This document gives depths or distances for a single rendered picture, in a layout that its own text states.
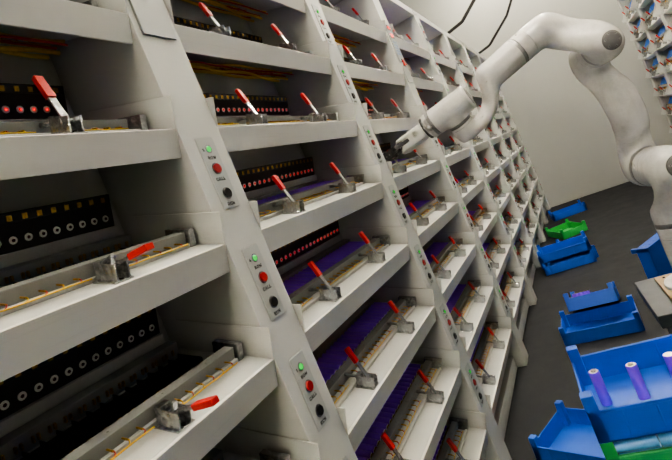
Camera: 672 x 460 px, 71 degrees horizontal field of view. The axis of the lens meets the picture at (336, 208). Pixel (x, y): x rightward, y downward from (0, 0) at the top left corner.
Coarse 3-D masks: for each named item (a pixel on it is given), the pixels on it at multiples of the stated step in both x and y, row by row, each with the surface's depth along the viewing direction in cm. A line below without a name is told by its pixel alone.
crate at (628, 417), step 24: (576, 360) 92; (600, 360) 92; (624, 360) 91; (648, 360) 90; (624, 384) 88; (648, 384) 85; (600, 408) 84; (624, 408) 74; (648, 408) 73; (600, 432) 76; (624, 432) 74; (648, 432) 73
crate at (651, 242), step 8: (648, 240) 222; (656, 240) 217; (640, 248) 216; (648, 248) 212; (656, 248) 215; (640, 256) 216; (648, 256) 213; (656, 256) 214; (664, 256) 217; (648, 264) 215; (656, 264) 213; (664, 264) 216; (648, 272) 216; (656, 272) 213; (664, 272) 215
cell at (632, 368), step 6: (630, 366) 81; (636, 366) 81; (630, 372) 81; (636, 372) 81; (630, 378) 82; (636, 378) 81; (642, 378) 81; (636, 384) 81; (642, 384) 81; (636, 390) 82; (642, 390) 81; (642, 396) 81; (648, 396) 81
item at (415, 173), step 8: (424, 152) 198; (432, 152) 196; (432, 160) 195; (408, 168) 169; (416, 168) 165; (424, 168) 174; (432, 168) 184; (440, 168) 196; (392, 176) 142; (400, 176) 149; (408, 176) 156; (416, 176) 164; (424, 176) 174; (400, 184) 148; (408, 184) 156
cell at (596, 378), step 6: (588, 372) 85; (594, 372) 84; (594, 378) 84; (600, 378) 84; (594, 384) 84; (600, 384) 83; (600, 390) 84; (606, 390) 84; (600, 396) 84; (606, 396) 83; (606, 402) 84
